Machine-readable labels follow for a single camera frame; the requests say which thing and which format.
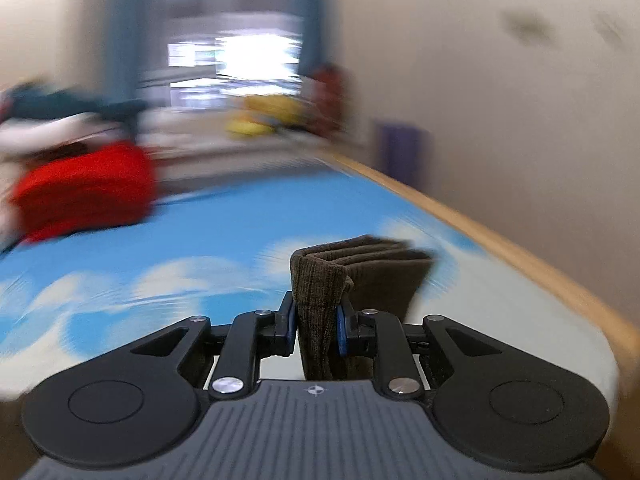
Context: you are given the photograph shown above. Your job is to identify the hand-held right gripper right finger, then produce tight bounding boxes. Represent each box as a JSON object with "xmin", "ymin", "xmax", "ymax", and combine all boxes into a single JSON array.
[{"xmin": 336, "ymin": 304, "xmax": 497, "ymax": 401}]

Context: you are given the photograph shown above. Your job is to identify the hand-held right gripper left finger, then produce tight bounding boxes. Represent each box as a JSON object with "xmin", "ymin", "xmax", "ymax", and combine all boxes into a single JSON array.
[{"xmin": 129, "ymin": 292, "xmax": 299, "ymax": 401}]

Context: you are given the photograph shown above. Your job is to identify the brown corduroy pants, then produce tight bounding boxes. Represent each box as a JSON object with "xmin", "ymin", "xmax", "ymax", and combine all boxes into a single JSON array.
[{"xmin": 290, "ymin": 233, "xmax": 437, "ymax": 384}]

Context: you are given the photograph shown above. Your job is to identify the blue white-print bed sheet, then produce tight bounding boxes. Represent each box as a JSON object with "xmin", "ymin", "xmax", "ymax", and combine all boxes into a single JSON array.
[{"xmin": 0, "ymin": 159, "xmax": 622, "ymax": 401}]

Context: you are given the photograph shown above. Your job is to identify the purple box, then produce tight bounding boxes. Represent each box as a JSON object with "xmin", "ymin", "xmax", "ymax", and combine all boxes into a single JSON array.
[{"xmin": 377, "ymin": 121, "xmax": 432, "ymax": 187}]

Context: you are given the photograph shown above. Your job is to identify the yellow cloth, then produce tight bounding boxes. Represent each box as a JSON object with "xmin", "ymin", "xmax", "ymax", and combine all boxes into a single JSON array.
[{"xmin": 226, "ymin": 94, "xmax": 303, "ymax": 139}]

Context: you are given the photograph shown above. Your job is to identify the dark red patterned fabric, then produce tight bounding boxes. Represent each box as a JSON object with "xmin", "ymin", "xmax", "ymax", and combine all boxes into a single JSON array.
[{"xmin": 309, "ymin": 62, "xmax": 353, "ymax": 137}]

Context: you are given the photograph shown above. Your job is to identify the red cloth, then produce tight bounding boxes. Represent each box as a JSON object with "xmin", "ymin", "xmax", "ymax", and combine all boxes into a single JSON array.
[{"xmin": 9, "ymin": 142, "xmax": 157, "ymax": 244}]

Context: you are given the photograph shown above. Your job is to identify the window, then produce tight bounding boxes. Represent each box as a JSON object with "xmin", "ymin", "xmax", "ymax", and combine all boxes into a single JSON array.
[{"xmin": 166, "ymin": 32, "xmax": 303, "ymax": 112}]

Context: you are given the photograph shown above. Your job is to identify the white quilt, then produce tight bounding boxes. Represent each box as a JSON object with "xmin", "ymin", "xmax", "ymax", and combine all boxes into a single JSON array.
[{"xmin": 0, "ymin": 112, "xmax": 138, "ymax": 166}]

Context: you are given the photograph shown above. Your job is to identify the teal cloth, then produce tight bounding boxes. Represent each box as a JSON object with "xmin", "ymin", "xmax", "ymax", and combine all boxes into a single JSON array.
[{"xmin": 7, "ymin": 85, "xmax": 148, "ymax": 123}]

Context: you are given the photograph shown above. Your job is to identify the blue curtain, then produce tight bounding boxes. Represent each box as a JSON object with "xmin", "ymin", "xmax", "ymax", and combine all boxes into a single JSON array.
[{"xmin": 106, "ymin": 0, "xmax": 149, "ymax": 107}]

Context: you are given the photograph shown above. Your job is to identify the wooden bed frame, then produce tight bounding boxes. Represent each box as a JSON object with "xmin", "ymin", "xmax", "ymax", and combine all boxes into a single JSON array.
[{"xmin": 320, "ymin": 152, "xmax": 640, "ymax": 396}]

